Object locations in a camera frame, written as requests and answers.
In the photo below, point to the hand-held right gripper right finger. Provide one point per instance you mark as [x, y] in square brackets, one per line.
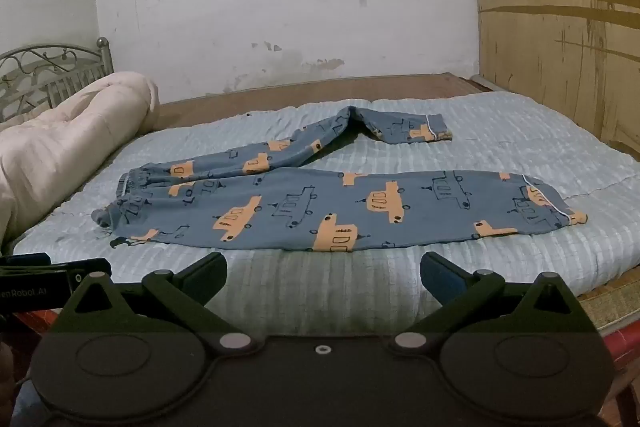
[439, 276]

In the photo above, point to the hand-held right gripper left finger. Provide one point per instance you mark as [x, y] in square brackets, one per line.
[209, 276]

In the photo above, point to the blue pants with orange cars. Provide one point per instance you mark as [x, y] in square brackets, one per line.
[300, 207]

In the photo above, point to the rolled cream comforter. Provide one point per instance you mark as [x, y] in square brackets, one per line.
[55, 142]

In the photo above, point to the light blue printed blanket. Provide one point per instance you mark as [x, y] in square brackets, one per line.
[500, 142]

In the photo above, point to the brown bed mat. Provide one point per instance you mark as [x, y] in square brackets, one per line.
[280, 94]

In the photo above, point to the metal bed headboard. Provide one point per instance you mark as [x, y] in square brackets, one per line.
[50, 59]

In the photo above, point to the plywood board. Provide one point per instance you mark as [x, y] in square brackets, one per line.
[560, 7]

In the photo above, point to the red bed frame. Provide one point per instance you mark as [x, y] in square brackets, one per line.
[622, 337]

